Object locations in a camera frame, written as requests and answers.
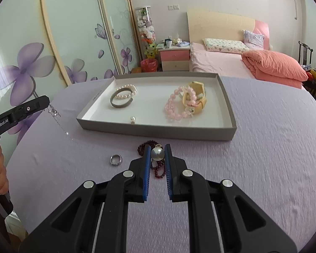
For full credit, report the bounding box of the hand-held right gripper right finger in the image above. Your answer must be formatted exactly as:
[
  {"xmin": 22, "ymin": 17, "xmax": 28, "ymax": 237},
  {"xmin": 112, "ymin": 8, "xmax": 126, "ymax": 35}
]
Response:
[{"xmin": 165, "ymin": 144, "xmax": 298, "ymax": 253}]

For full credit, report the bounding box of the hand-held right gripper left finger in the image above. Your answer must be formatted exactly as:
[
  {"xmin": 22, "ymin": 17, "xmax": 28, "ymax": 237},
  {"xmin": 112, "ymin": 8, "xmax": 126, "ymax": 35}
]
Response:
[{"xmin": 18, "ymin": 144, "xmax": 152, "ymax": 253}]

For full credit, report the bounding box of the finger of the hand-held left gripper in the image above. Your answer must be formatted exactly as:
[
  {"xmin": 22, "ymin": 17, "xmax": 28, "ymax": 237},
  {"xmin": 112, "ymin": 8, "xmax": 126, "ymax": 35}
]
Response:
[{"xmin": 10, "ymin": 96, "xmax": 50, "ymax": 126}]

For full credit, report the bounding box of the thin pearl chain necklace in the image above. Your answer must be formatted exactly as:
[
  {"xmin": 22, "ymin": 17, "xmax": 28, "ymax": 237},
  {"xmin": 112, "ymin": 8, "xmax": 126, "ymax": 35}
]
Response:
[{"xmin": 48, "ymin": 103, "xmax": 78, "ymax": 144}]

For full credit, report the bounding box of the grey shallow cardboard tray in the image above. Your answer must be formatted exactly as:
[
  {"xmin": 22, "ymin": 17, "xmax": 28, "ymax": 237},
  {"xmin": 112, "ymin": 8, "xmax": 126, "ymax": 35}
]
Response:
[{"xmin": 76, "ymin": 74, "xmax": 237, "ymax": 141}]

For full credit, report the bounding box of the grey metal cuff bracelet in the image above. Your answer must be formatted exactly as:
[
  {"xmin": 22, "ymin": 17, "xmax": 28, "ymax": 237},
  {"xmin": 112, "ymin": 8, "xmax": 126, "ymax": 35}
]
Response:
[{"xmin": 110, "ymin": 87, "xmax": 134, "ymax": 109}]

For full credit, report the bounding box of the pink bead bracelet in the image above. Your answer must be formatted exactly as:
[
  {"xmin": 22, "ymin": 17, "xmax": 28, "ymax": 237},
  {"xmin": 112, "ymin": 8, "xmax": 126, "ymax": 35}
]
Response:
[{"xmin": 165, "ymin": 85, "xmax": 198, "ymax": 120}]

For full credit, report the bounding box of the white pearl bracelet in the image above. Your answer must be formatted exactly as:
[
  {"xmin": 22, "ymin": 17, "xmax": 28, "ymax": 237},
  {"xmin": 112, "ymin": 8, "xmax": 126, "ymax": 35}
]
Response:
[{"xmin": 115, "ymin": 84, "xmax": 138, "ymax": 101}]

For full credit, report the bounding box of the yellow wrist watch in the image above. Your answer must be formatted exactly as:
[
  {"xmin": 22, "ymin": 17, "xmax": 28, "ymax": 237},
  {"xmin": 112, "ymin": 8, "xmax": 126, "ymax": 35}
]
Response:
[{"xmin": 182, "ymin": 82, "xmax": 208, "ymax": 115}]

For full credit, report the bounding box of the floral sliding door wardrobe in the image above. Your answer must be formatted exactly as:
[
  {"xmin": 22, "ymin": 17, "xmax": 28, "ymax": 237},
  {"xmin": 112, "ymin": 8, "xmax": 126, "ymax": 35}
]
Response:
[{"xmin": 0, "ymin": 0, "xmax": 143, "ymax": 148}]

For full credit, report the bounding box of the red plastic bag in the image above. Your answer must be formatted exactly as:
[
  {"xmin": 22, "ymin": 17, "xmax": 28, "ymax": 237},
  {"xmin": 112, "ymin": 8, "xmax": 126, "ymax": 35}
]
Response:
[{"xmin": 141, "ymin": 59, "xmax": 159, "ymax": 72}]

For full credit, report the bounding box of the pink white nightstand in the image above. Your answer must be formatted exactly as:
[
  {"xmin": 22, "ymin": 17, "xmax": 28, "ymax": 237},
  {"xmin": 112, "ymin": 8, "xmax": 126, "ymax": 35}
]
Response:
[{"xmin": 158, "ymin": 45, "xmax": 191, "ymax": 72}]

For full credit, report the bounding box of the pink bed sheet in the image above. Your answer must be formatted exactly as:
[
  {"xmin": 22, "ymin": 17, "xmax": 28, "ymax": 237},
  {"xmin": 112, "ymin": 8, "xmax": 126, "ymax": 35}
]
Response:
[{"xmin": 189, "ymin": 42, "xmax": 258, "ymax": 79}]

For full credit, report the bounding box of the yellow plush toy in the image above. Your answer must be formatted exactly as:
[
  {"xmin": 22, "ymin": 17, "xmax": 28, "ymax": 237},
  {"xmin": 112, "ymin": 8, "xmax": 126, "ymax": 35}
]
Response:
[{"xmin": 145, "ymin": 43, "xmax": 159, "ymax": 59}]

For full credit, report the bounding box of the patterned white pillow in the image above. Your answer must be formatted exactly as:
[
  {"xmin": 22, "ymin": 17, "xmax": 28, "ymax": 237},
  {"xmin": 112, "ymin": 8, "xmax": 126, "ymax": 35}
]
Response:
[{"xmin": 202, "ymin": 38, "xmax": 249, "ymax": 55}]

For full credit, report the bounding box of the plush toy display tower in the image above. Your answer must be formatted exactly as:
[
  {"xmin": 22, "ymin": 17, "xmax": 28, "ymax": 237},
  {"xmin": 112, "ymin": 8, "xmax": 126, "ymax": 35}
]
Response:
[{"xmin": 135, "ymin": 6, "xmax": 157, "ymax": 59}]

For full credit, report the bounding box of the salmon pink duvet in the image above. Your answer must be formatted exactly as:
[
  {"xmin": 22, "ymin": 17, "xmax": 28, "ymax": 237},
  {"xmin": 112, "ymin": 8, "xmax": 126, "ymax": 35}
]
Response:
[{"xmin": 241, "ymin": 50, "xmax": 309, "ymax": 89}]

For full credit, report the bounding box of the beige pink bed headboard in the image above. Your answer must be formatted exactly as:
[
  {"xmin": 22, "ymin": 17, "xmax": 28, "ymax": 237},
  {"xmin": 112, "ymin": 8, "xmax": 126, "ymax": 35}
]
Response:
[{"xmin": 187, "ymin": 8, "xmax": 270, "ymax": 51}]

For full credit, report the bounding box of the small lilac pillow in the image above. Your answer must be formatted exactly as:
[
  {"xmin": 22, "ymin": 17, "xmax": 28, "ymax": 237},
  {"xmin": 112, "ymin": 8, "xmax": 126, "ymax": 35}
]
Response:
[{"xmin": 243, "ymin": 30, "xmax": 265, "ymax": 50}]

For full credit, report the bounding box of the dark wooden chair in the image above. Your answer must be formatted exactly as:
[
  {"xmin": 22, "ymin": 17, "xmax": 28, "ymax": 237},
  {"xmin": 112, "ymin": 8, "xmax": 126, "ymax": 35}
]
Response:
[{"xmin": 298, "ymin": 41, "xmax": 314, "ymax": 67}]

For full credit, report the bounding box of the air conditioner pipe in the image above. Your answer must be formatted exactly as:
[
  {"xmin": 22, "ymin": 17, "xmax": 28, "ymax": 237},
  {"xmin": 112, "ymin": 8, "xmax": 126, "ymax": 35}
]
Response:
[{"xmin": 292, "ymin": 0, "xmax": 303, "ymax": 20}]

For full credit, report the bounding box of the dark red bead bracelet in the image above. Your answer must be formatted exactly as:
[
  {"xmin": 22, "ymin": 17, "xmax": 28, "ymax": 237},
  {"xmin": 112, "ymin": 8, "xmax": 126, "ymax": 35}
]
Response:
[{"xmin": 137, "ymin": 140, "xmax": 167, "ymax": 179}]

